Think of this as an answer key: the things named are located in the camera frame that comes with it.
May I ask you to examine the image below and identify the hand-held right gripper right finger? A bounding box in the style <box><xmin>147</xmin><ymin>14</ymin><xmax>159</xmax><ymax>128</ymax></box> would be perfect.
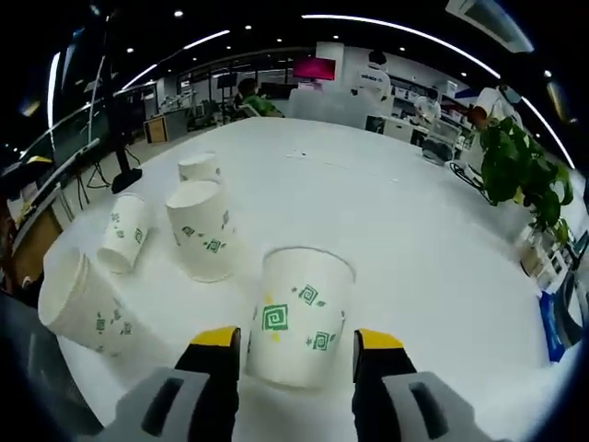
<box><xmin>351</xmin><ymin>327</ymin><xmax>502</xmax><ymax>442</ymax></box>

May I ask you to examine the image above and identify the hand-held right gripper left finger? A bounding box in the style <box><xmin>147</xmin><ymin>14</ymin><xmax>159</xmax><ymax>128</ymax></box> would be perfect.
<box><xmin>106</xmin><ymin>325</ymin><xmax>242</xmax><ymax>442</ymax></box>

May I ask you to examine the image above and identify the green patterned paper cup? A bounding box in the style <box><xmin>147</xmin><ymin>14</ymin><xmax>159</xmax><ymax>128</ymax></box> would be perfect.
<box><xmin>245</xmin><ymin>246</ymin><xmax>358</xmax><ymax>390</ymax></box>

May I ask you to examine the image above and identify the group of white paper cups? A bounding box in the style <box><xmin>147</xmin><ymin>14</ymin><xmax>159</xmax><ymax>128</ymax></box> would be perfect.
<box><xmin>39</xmin><ymin>152</ymin><xmax>237</xmax><ymax>358</ymax></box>

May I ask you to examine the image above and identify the grey mesh office chair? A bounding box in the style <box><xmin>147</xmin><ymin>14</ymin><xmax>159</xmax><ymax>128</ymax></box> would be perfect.
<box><xmin>0</xmin><ymin>294</ymin><xmax>105</xmax><ymax>436</ymax></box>

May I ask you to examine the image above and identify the blue flat pack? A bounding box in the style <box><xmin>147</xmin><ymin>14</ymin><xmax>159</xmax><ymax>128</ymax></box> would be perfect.
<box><xmin>538</xmin><ymin>290</ymin><xmax>582</xmax><ymax>365</ymax></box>

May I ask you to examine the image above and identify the white table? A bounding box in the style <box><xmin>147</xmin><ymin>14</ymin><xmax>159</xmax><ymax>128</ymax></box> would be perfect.
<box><xmin>45</xmin><ymin>117</ymin><xmax>572</xmax><ymax>442</ymax></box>

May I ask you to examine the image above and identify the grey curved device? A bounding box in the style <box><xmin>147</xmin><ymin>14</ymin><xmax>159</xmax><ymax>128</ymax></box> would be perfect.
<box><xmin>554</xmin><ymin>269</ymin><xmax>588</xmax><ymax>349</ymax></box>

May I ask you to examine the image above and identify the glass jar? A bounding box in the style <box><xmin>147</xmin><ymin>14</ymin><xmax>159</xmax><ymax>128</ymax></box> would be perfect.
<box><xmin>518</xmin><ymin>238</ymin><xmax>553</xmax><ymax>280</ymax></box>

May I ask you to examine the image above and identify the dark monitor on pole stand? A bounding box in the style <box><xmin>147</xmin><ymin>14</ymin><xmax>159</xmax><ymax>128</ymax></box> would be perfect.
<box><xmin>59</xmin><ymin>0</ymin><xmax>144</xmax><ymax>194</ymax></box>

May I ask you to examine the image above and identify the wooden side desk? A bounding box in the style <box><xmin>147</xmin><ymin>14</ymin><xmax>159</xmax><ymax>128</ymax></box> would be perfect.
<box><xmin>11</xmin><ymin>181</ymin><xmax>65</xmax><ymax>277</ymax></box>

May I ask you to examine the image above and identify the dark grey pouch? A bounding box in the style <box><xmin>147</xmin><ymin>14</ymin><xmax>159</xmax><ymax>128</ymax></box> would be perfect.
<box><xmin>422</xmin><ymin>136</ymin><xmax>455</xmax><ymax>165</ymax></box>

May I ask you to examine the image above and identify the wooden cabinet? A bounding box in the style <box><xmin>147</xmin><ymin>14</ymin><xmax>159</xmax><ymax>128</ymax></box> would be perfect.
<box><xmin>144</xmin><ymin>112</ymin><xmax>188</xmax><ymax>145</ymax></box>

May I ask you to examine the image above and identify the green potted plant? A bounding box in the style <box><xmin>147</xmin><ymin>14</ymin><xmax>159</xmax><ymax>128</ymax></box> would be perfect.
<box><xmin>479</xmin><ymin>116</ymin><xmax>575</xmax><ymax>245</ymax></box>

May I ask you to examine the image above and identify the white translucent chair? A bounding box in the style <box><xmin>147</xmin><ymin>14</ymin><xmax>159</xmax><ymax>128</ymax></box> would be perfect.
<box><xmin>289</xmin><ymin>87</ymin><xmax>369</xmax><ymax>125</ymax></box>

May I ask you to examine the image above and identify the curved ceiling light strip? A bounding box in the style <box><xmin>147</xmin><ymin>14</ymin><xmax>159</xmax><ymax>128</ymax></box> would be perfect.
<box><xmin>301</xmin><ymin>13</ymin><xmax>501</xmax><ymax>79</ymax></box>
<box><xmin>522</xmin><ymin>96</ymin><xmax>576</xmax><ymax>169</ymax></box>

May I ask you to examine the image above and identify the pink screen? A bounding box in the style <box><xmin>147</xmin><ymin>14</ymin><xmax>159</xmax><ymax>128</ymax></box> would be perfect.
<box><xmin>293</xmin><ymin>58</ymin><xmax>337</xmax><ymax>80</ymax></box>

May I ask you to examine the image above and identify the ceiling air vent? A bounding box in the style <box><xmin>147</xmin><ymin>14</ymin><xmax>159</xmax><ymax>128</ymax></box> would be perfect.
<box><xmin>445</xmin><ymin>0</ymin><xmax>535</xmax><ymax>52</ymax></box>

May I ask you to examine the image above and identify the black cable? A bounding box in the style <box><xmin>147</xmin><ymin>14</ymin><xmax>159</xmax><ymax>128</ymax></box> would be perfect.
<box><xmin>448</xmin><ymin>160</ymin><xmax>489</xmax><ymax>191</ymax></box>

